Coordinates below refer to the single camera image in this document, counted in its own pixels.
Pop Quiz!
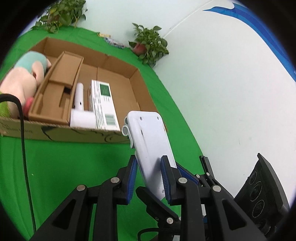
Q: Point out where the colourful patterned packet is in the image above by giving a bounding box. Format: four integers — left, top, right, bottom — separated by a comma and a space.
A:
97, 33, 125, 49

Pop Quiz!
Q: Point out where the brown cardboard insert divider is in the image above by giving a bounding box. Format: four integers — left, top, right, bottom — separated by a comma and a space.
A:
28, 51, 84, 126

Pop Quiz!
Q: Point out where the white plastic device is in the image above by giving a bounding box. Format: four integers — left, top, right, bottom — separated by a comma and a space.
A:
121, 111, 177, 200

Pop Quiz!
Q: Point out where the black clip on mat edge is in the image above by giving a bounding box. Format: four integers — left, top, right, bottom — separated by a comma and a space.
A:
199, 156, 214, 177

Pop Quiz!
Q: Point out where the black cable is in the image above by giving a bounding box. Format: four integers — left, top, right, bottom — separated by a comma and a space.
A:
0, 93, 37, 232

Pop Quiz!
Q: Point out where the pink pig plush toy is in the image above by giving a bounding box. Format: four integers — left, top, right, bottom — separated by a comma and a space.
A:
1, 51, 52, 116

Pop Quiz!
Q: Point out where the potted plant pink pot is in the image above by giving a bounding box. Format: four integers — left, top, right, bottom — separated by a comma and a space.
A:
128, 23, 169, 68

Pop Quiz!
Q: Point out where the white green medicine box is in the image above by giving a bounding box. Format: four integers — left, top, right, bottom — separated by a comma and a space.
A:
88, 80, 120, 132

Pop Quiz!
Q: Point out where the large brown cardboard box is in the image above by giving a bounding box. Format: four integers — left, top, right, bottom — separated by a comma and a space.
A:
1, 38, 165, 143

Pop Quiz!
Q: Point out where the white hair dryer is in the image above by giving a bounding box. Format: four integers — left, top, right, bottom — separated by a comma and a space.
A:
70, 82, 96, 129

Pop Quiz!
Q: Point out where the leafy green plant left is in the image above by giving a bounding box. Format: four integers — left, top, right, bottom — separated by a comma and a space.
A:
31, 0, 88, 33

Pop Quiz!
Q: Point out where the black device with round dials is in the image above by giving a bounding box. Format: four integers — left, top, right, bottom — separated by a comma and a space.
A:
234, 154, 290, 238

